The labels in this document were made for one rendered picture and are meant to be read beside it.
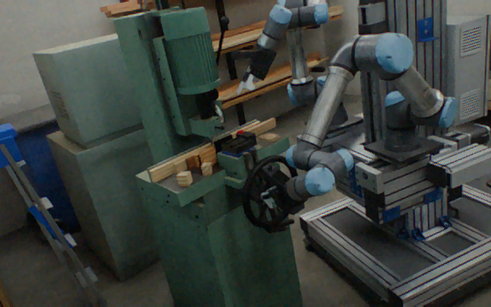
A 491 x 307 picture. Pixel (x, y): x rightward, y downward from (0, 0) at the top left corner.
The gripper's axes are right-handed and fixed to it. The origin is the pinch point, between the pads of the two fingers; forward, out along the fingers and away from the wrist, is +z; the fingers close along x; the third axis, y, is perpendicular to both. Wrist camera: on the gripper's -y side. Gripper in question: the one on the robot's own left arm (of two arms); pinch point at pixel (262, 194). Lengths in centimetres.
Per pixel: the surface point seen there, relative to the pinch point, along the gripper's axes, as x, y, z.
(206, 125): 7.3, -33.5, 22.7
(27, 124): -29, -110, 178
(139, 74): 2, -69, 40
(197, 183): -11.6, -15.4, 18.2
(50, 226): -56, -35, 93
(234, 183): -0.1, -7.9, 14.0
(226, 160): 2.6, -17.1, 15.5
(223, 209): -4.6, -0.9, 26.3
